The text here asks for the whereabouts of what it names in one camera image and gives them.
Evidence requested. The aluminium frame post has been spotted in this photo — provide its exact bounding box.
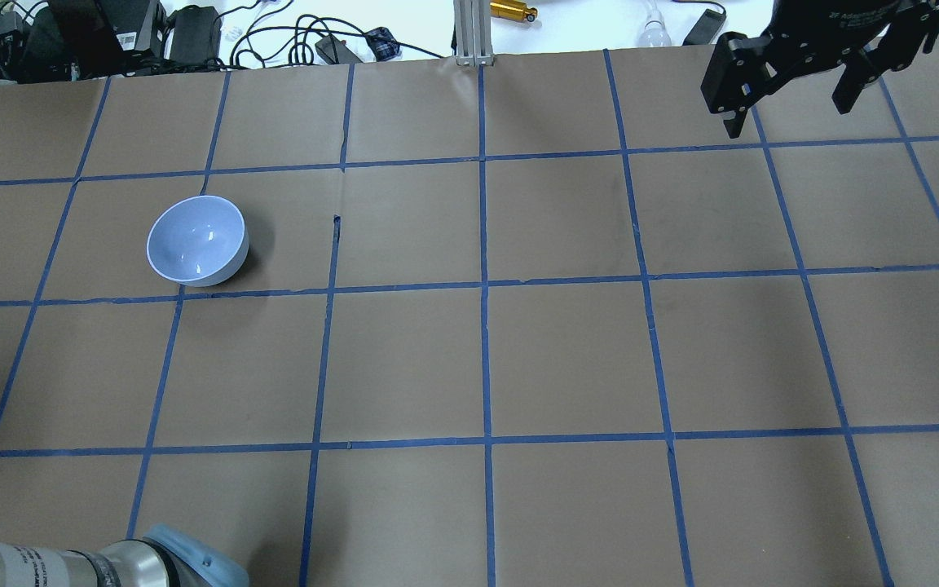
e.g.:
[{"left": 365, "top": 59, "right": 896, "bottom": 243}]
[{"left": 453, "top": 0, "right": 493, "bottom": 67}]

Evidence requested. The black cable bundle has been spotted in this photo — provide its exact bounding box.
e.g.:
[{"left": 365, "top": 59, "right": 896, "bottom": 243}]
[{"left": 229, "top": 12, "right": 446, "bottom": 70}]

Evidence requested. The gold cylindrical tool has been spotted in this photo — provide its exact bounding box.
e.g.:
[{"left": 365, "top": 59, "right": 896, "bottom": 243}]
[{"left": 491, "top": 0, "right": 538, "bottom": 23}]

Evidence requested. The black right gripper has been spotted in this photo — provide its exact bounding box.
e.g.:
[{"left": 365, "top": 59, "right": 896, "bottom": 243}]
[{"left": 700, "top": 1, "right": 939, "bottom": 139}]

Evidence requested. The light blue bowl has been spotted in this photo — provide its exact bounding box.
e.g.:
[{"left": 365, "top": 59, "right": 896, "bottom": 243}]
[{"left": 145, "top": 194, "right": 250, "bottom": 289}]

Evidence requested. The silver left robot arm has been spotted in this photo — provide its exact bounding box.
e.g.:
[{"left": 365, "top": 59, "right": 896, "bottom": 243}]
[{"left": 0, "top": 50, "right": 893, "bottom": 586}]

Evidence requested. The black power adapter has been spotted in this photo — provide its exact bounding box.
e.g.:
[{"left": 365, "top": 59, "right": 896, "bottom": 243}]
[{"left": 682, "top": 8, "right": 726, "bottom": 46}]

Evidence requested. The black power brick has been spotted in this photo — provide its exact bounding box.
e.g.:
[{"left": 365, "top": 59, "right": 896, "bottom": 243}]
[{"left": 166, "top": 5, "right": 221, "bottom": 64}]

